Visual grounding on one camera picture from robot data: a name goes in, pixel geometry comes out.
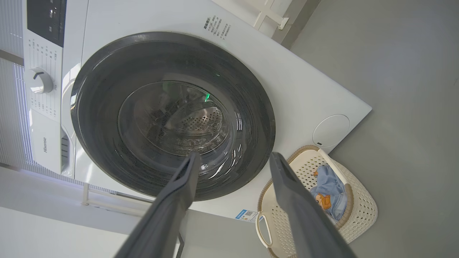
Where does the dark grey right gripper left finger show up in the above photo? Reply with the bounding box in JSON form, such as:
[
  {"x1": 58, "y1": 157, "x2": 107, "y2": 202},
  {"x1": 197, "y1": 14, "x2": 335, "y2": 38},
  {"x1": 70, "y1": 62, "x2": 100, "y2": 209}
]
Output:
[{"x1": 114, "y1": 151, "x2": 202, "y2": 258}]

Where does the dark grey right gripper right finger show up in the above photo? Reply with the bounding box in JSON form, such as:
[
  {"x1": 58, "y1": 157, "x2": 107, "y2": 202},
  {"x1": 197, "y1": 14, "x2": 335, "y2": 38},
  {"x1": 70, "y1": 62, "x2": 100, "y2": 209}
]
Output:
[{"x1": 269, "y1": 152, "x2": 358, "y2": 258}]

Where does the blue garment with orange print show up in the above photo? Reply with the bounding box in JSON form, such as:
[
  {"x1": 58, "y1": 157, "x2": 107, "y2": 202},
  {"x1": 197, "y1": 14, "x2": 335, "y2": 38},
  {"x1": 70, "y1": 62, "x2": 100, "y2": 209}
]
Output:
[{"x1": 310, "y1": 165, "x2": 347, "y2": 221}]

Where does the washing machine door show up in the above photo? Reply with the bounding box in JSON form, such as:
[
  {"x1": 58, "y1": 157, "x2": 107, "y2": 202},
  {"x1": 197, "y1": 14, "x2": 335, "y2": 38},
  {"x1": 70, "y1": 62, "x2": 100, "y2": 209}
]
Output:
[{"x1": 71, "y1": 32, "x2": 276, "y2": 201}]

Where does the white front-load washing machine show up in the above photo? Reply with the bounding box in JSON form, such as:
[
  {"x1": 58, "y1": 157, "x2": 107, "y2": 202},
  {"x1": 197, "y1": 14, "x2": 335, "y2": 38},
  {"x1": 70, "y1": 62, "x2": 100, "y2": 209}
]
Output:
[{"x1": 22, "y1": 0, "x2": 372, "y2": 223}]

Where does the white washing machine control knob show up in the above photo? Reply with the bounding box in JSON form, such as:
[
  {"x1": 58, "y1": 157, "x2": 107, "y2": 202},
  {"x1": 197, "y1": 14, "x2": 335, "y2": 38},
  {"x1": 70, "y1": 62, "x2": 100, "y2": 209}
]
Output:
[{"x1": 24, "y1": 67, "x2": 54, "y2": 94}]

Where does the dark washing machine display panel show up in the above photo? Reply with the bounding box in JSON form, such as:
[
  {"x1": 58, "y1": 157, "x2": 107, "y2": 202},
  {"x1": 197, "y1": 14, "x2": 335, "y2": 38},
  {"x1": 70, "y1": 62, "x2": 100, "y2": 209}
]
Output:
[{"x1": 27, "y1": 0, "x2": 67, "y2": 48}]

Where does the blue energy label sticker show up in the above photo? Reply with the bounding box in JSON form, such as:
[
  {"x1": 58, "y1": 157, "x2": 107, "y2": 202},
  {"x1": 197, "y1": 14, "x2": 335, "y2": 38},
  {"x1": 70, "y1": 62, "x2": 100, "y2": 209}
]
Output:
[{"x1": 235, "y1": 210, "x2": 259, "y2": 223}]

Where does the cream perforated laundry basket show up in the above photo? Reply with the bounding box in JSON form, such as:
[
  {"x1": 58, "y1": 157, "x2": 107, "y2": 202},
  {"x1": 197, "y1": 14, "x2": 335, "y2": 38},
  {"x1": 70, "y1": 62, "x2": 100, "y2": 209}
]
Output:
[{"x1": 256, "y1": 145, "x2": 378, "y2": 258}]

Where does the round white filter cover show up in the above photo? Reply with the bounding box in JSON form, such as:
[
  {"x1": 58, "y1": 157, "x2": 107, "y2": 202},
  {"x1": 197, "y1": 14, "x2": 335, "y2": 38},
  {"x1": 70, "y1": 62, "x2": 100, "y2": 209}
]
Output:
[{"x1": 312, "y1": 114, "x2": 350, "y2": 148}]

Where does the white detergent drawer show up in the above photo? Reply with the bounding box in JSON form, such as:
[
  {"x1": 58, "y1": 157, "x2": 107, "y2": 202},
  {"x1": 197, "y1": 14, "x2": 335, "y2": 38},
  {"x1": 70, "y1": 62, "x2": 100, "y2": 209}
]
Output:
[{"x1": 30, "y1": 107, "x2": 75, "y2": 177}]

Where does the printed text notice sticker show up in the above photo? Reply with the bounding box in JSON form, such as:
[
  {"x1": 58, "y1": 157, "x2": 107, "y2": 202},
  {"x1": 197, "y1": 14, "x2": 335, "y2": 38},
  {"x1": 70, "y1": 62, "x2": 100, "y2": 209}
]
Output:
[{"x1": 204, "y1": 15, "x2": 232, "y2": 40}]

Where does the grey window frame bar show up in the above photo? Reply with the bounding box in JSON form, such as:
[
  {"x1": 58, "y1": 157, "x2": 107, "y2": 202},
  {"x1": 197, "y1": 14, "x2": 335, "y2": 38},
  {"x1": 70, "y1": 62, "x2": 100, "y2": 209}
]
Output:
[{"x1": 0, "y1": 49, "x2": 24, "y2": 66}]

